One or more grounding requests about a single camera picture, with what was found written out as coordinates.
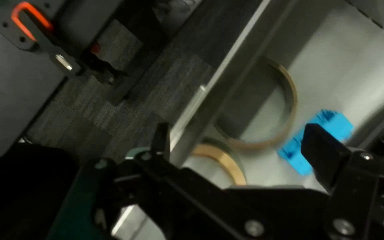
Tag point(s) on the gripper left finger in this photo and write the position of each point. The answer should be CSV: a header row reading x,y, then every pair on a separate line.
x,y
178,186

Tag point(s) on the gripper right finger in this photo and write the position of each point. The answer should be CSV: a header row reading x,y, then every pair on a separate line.
x,y
352,186

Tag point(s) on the blue Lego brick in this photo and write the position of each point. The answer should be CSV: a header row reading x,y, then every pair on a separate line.
x,y
332,125

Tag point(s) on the white drawer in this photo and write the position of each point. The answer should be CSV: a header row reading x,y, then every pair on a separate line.
x,y
245,60

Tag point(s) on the small brown tape roll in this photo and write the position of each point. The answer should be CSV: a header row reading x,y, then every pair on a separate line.
x,y
227,161

